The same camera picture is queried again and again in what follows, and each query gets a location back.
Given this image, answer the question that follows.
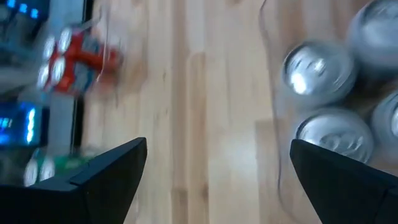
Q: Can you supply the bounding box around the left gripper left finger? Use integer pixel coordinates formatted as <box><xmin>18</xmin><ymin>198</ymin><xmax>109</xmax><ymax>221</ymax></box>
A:
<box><xmin>0</xmin><ymin>137</ymin><xmax>148</xmax><ymax>224</ymax></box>

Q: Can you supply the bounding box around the clear plastic bin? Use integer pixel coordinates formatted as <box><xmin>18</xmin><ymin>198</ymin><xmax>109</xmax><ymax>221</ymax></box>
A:
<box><xmin>259</xmin><ymin>0</ymin><xmax>398</xmax><ymax>224</ymax></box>
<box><xmin>21</xmin><ymin>146</ymin><xmax>103</xmax><ymax>187</ymax></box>
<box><xmin>37</xmin><ymin>6</ymin><xmax>125</xmax><ymax>97</ymax></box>

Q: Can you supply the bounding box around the blue Spindrift lemon can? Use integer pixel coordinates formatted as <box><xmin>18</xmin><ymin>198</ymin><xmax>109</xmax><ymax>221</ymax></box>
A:
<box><xmin>346</xmin><ymin>0</ymin><xmax>398</xmax><ymax>78</ymax></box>
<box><xmin>295</xmin><ymin>108</ymin><xmax>374</xmax><ymax>164</ymax></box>
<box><xmin>281</xmin><ymin>40</ymin><xmax>357</xmax><ymax>105</ymax></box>

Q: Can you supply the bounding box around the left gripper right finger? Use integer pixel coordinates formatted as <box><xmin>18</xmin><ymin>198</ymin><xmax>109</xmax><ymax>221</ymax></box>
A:
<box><xmin>289</xmin><ymin>139</ymin><xmax>398</xmax><ymax>224</ymax></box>

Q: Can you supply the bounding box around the orange Spindrift can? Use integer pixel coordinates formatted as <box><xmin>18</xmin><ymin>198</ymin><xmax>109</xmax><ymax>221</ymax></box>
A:
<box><xmin>371</xmin><ymin>93</ymin><xmax>398</xmax><ymax>162</ymax></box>

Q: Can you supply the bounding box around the dark device with blue lights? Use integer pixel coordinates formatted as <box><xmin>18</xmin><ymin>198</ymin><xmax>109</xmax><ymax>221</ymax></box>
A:
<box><xmin>0</xmin><ymin>0</ymin><xmax>50</xmax><ymax>22</ymax></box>
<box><xmin>0</xmin><ymin>101</ymin><xmax>44</xmax><ymax>147</ymax></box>

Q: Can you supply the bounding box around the red Fanta strawberry can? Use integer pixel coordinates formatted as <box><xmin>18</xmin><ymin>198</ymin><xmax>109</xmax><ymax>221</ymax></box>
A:
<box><xmin>58</xmin><ymin>26</ymin><xmax>122</xmax><ymax>68</ymax></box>
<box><xmin>51</xmin><ymin>57</ymin><xmax>103</xmax><ymax>94</ymax></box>
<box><xmin>43</xmin><ymin>35</ymin><xmax>57</xmax><ymax>60</ymax></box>

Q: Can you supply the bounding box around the black aluminium table frame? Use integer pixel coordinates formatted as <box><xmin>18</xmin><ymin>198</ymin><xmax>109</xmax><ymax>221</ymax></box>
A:
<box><xmin>70</xmin><ymin>0</ymin><xmax>94</xmax><ymax>150</ymax></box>

